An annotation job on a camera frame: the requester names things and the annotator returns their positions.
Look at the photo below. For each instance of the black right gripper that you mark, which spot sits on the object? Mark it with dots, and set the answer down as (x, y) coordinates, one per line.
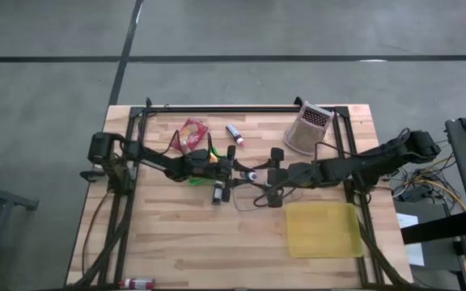
(279, 178)

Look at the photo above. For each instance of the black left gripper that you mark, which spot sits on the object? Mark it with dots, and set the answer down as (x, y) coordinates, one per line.
(225, 169)

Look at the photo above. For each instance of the purple-capped food colouring bottle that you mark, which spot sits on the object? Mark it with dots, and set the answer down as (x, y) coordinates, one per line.
(251, 175)

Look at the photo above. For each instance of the black-capped food colouring bottle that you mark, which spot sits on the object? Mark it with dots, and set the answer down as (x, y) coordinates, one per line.
(217, 193)

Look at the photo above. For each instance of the orange glazed toy donut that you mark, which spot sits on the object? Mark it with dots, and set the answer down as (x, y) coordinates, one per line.
(213, 158)

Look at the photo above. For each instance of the pink food colouring bottle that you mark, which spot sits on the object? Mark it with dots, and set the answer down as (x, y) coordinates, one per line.
(234, 133)

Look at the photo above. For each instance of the red food colouring bottle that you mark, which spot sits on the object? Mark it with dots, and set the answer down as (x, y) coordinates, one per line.
(136, 283)

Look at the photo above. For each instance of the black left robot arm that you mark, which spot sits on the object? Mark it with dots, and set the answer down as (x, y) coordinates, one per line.
(156, 161)

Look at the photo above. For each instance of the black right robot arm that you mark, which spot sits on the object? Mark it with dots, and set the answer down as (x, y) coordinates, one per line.
(358, 165)

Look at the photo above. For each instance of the green plastic basket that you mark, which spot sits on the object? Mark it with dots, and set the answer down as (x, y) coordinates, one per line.
(196, 181)

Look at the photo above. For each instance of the metal box grater pink trim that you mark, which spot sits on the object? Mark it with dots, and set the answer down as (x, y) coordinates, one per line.
(307, 133)

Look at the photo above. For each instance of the red snack bag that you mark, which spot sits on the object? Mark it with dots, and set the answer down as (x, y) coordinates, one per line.
(192, 133)

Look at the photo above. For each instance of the yellow plastic tub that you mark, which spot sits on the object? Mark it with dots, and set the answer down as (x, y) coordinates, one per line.
(324, 230)

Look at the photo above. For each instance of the white paper sheet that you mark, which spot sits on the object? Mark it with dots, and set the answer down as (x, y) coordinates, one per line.
(415, 254)

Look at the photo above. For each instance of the grey metal stand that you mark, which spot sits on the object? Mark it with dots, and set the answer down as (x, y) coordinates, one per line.
(10, 200)

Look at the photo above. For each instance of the black aluminium table frame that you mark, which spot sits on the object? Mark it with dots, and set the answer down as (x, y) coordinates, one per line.
(237, 109)

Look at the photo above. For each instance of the black frame bracket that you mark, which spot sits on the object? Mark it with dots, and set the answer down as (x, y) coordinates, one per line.
(297, 101)

